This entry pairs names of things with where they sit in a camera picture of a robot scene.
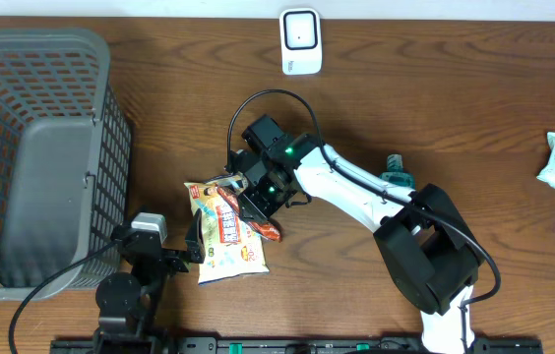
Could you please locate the grey plastic shopping basket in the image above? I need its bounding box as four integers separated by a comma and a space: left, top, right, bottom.
0, 29, 132, 301

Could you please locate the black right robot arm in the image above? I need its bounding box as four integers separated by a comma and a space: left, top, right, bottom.
226, 115, 501, 353

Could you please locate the blue mouthwash bottle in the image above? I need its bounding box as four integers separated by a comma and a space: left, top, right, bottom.
380, 153, 415, 189

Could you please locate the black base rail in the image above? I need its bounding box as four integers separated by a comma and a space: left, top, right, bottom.
50, 335, 544, 354

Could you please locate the white barcode scanner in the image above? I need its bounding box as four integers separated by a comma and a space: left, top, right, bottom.
278, 8, 323, 76

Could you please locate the brown chocolate bar wrapper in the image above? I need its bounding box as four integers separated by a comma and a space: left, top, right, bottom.
216, 186, 282, 242

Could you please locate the white snack bag red label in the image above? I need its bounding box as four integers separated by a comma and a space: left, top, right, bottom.
184, 175, 270, 285

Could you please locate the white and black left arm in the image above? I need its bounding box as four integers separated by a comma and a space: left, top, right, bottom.
92, 210, 205, 354

